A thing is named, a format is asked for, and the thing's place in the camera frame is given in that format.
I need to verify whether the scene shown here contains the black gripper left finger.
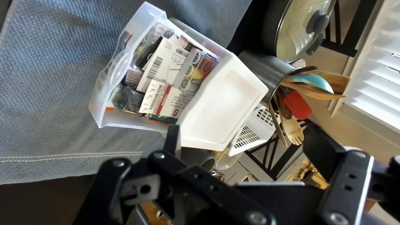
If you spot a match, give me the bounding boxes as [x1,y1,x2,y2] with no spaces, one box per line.
[72,124,277,225]

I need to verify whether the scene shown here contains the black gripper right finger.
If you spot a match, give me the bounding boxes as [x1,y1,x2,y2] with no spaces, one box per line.
[301,122,400,225]

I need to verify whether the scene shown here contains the clear plastic cabinet drawer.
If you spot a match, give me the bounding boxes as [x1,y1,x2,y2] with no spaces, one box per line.
[87,2,232,135]

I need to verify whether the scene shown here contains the small white plastic drawer cabinet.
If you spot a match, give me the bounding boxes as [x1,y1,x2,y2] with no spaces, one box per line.
[166,17,270,153]

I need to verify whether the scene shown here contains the blue towel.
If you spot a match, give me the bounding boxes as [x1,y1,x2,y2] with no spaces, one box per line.
[0,0,253,188]

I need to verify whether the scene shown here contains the white plastic basket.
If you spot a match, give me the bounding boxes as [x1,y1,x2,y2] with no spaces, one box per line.
[227,104,278,158]

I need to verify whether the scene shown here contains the wooden fork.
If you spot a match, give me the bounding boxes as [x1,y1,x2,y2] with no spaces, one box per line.
[277,112,306,147]

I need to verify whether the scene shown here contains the red spatula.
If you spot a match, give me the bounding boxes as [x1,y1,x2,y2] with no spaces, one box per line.
[281,89,313,123]

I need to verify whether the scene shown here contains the teal spoon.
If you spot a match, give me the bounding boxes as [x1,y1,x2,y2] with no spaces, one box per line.
[290,73,336,95]

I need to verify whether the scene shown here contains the white window blinds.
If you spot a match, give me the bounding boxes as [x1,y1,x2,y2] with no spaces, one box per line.
[342,0,400,135]

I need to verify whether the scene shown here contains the metal utensil holder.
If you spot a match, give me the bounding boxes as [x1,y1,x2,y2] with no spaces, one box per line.
[238,50,297,103]

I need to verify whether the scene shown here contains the black metal chair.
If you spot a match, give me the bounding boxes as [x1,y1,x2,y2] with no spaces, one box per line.
[323,0,385,59]

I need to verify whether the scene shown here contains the glass pan lid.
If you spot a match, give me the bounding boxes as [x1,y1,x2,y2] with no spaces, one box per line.
[273,0,338,64]

